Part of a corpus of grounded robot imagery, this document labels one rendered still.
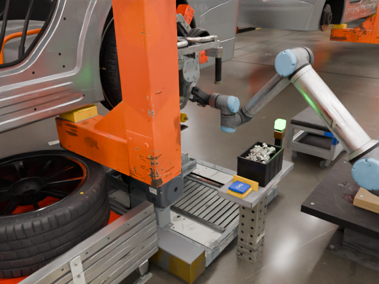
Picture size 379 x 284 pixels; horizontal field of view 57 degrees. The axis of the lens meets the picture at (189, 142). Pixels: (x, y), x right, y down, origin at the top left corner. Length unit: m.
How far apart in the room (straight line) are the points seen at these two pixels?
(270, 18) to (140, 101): 3.11
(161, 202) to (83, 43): 0.83
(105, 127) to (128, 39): 0.45
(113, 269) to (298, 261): 0.90
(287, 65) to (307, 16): 2.66
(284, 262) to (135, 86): 1.13
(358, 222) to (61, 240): 1.24
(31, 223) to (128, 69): 0.65
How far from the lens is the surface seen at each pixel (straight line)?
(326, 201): 1.81
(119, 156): 1.50
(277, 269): 1.83
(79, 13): 1.70
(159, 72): 1.26
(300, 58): 1.70
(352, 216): 1.75
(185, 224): 1.93
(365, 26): 5.21
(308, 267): 1.87
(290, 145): 2.75
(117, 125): 1.48
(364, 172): 1.62
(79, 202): 1.43
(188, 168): 2.33
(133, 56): 1.26
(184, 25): 2.03
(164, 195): 1.74
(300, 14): 4.26
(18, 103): 1.55
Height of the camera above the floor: 1.26
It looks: 24 degrees down
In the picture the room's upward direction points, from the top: 1 degrees counter-clockwise
